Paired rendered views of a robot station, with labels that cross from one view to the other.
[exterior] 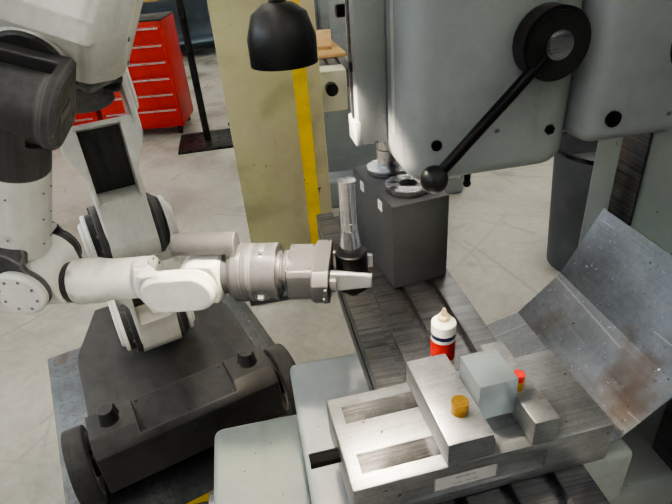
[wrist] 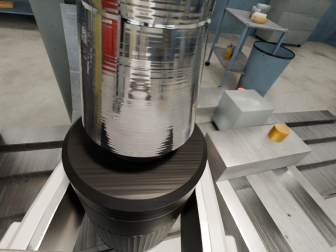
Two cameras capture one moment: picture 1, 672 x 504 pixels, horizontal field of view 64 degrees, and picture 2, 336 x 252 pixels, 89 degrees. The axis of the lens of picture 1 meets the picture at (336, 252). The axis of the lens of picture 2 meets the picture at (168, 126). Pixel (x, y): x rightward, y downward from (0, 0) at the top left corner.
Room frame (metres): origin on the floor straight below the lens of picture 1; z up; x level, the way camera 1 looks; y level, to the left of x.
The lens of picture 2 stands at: (0.67, 0.02, 1.21)
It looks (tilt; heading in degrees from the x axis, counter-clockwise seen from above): 44 degrees down; 256
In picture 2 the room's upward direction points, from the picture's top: 12 degrees clockwise
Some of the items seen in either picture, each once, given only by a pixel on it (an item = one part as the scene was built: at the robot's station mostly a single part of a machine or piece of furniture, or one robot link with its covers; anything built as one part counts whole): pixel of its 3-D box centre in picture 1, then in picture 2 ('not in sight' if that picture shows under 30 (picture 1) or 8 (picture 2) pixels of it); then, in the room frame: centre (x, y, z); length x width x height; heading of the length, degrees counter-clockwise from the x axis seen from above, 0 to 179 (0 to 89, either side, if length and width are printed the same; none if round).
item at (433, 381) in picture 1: (446, 405); (253, 149); (0.49, -0.13, 1.02); 0.15 x 0.06 x 0.04; 11
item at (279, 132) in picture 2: (459, 406); (278, 132); (0.46, -0.14, 1.05); 0.02 x 0.02 x 0.02
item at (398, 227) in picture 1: (398, 217); not in sight; (1.01, -0.14, 1.03); 0.22 x 0.12 x 0.20; 16
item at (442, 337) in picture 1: (443, 334); not in sight; (0.67, -0.16, 0.98); 0.04 x 0.04 x 0.11
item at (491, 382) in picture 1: (486, 383); (240, 114); (0.50, -0.18, 1.04); 0.06 x 0.05 x 0.06; 11
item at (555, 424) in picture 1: (463, 419); (235, 149); (0.50, -0.15, 0.98); 0.35 x 0.15 x 0.11; 101
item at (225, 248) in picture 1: (217, 262); not in sight; (0.70, 0.18, 1.14); 0.11 x 0.11 x 0.11; 83
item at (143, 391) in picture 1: (161, 341); not in sight; (1.19, 0.52, 0.59); 0.64 x 0.52 x 0.33; 27
